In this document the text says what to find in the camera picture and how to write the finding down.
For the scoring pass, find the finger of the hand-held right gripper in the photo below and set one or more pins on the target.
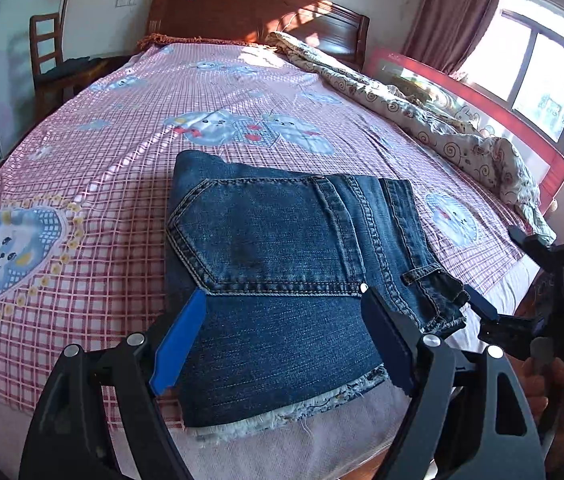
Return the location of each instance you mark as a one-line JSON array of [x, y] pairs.
[[529, 245], [504, 332]]

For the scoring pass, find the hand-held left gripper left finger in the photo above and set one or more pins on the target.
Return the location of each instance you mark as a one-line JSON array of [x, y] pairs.
[[182, 345]]

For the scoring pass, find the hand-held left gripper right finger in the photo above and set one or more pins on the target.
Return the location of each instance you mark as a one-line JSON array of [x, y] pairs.
[[386, 340]]

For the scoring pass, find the blue denim pants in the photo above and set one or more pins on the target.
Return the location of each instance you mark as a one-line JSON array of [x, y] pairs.
[[272, 260]]

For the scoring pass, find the bed mattress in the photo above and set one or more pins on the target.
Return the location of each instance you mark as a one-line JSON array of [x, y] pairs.
[[337, 440]]

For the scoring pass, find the swirl patterned quilt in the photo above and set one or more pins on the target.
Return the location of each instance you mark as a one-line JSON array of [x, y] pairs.
[[441, 135]]

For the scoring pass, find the window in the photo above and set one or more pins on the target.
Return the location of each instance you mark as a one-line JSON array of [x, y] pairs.
[[551, 75]]

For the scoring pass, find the pink checked bed sheet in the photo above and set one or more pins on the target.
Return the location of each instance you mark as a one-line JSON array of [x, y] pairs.
[[112, 170]]

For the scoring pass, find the maroon curtain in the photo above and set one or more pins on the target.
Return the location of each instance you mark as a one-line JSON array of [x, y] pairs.
[[451, 15]]

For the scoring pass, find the floral wardrobe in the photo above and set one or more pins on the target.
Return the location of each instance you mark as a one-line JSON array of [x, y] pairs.
[[7, 85]]

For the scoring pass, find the wooden chair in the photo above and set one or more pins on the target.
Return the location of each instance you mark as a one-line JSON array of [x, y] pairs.
[[44, 40]]

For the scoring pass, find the wooden headboard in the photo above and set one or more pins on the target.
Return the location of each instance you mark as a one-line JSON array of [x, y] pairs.
[[242, 10]]

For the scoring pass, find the red bed guard rail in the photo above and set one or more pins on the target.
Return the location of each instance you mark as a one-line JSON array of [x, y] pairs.
[[556, 170]]

